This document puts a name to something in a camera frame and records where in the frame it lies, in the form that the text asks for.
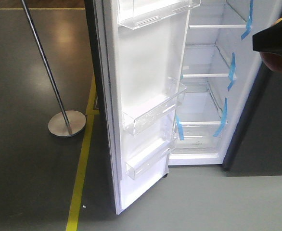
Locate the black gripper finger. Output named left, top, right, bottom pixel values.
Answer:
left=252, top=20, right=282, bottom=56

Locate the red yellow apple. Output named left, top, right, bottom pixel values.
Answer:
left=260, top=52, right=282, bottom=73

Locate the open grey fridge body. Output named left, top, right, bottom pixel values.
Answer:
left=169, top=0, right=282, bottom=176

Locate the clear fridge crisper drawer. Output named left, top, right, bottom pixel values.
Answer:
left=173, top=121, right=221, bottom=154

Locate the white fridge door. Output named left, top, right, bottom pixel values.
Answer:
left=85, top=0, right=201, bottom=214

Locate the blue tape strip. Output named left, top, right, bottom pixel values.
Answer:
left=175, top=114, right=184, bottom=141

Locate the clear middle door bin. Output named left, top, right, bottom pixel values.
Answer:
left=122, top=77, right=187, bottom=136

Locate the clear door bin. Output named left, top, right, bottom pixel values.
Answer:
left=126, top=136, right=177, bottom=180
left=117, top=0, right=201, bottom=30
left=122, top=77, right=187, bottom=136

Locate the clear upper door bin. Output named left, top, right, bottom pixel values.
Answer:
left=117, top=0, right=201, bottom=30

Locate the clear lower door bin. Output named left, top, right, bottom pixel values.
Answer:
left=126, top=136, right=177, bottom=180

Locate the yellow floor tape line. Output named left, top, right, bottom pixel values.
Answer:
left=0, top=9, right=93, bottom=231

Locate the silver floor lamp stand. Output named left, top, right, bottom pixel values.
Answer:
left=21, top=0, right=87, bottom=138

